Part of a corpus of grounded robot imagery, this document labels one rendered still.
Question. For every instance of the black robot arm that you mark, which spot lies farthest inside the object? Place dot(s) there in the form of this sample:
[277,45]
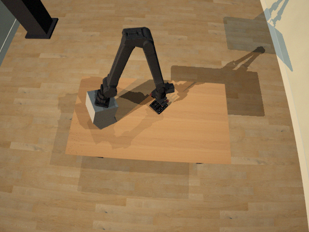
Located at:
[132,37]

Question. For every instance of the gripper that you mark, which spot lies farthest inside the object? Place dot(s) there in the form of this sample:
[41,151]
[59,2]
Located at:
[159,99]

